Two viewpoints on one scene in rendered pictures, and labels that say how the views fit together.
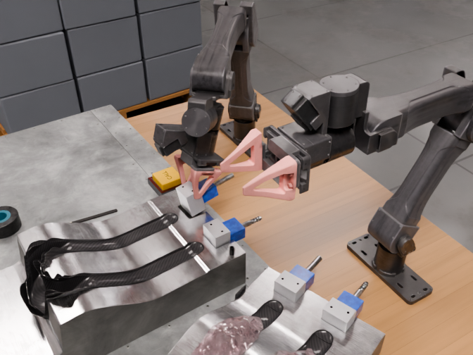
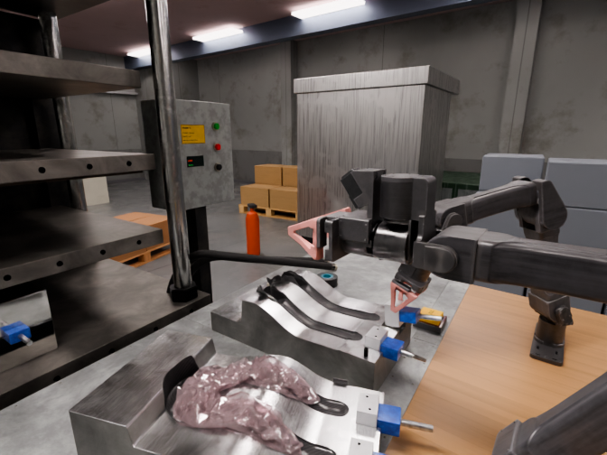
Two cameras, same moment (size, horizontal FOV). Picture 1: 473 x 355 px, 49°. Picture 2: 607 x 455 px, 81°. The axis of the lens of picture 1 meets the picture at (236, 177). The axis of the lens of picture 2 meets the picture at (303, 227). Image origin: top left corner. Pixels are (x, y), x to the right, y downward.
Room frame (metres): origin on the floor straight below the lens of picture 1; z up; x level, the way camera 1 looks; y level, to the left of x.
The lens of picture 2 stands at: (0.36, -0.56, 1.36)
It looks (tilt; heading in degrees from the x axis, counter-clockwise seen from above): 15 degrees down; 68
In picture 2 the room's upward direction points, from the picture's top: straight up
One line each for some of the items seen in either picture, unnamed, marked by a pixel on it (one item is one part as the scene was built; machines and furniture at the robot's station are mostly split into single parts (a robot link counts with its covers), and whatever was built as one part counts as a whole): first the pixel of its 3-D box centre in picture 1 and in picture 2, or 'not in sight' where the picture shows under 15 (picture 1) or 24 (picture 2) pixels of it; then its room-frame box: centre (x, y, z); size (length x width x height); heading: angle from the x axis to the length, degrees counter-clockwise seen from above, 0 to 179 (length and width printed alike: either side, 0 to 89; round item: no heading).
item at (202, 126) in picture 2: not in sight; (201, 277); (0.50, 0.96, 0.74); 0.30 x 0.22 x 1.47; 34
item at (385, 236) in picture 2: (331, 137); (396, 238); (0.67, -0.15, 1.21); 0.07 x 0.06 x 0.07; 121
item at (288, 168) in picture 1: (266, 175); (315, 232); (0.59, -0.04, 1.20); 0.09 x 0.07 x 0.07; 121
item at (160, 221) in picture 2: not in sight; (121, 241); (-0.07, 3.66, 0.20); 1.14 x 0.82 x 0.40; 39
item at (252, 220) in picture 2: not in sight; (253, 232); (1.27, 3.09, 0.31); 0.27 x 0.26 x 0.61; 48
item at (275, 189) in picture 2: not in sight; (282, 190); (2.35, 5.21, 0.39); 1.33 x 0.95 x 0.78; 122
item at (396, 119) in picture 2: not in sight; (373, 165); (2.79, 3.10, 0.97); 1.50 x 1.20 x 1.93; 122
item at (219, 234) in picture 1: (236, 229); (396, 349); (0.81, 0.00, 0.89); 0.13 x 0.05 x 0.05; 123
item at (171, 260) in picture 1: (111, 254); (311, 301); (0.71, 0.24, 0.92); 0.35 x 0.16 x 0.09; 124
